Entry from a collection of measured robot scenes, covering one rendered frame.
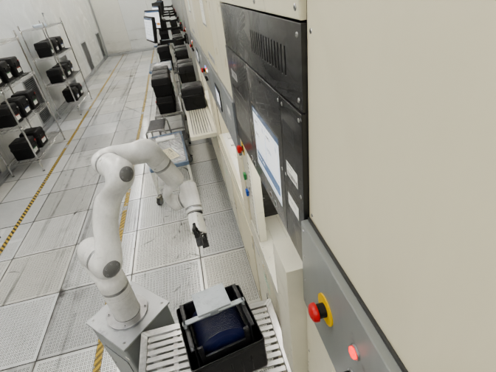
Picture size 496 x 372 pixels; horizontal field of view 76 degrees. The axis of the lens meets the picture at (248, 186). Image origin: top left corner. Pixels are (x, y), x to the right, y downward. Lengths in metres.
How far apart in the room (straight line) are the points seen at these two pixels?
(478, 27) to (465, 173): 0.11
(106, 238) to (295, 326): 0.79
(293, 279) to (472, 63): 0.67
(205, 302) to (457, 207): 0.99
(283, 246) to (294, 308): 0.17
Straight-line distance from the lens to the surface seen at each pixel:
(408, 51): 0.35
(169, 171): 1.44
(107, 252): 1.38
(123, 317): 1.66
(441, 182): 0.33
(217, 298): 1.20
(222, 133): 2.97
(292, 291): 0.88
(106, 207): 1.34
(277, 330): 1.49
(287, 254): 0.87
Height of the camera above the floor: 2.02
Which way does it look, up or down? 33 degrees down
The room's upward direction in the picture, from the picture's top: 8 degrees counter-clockwise
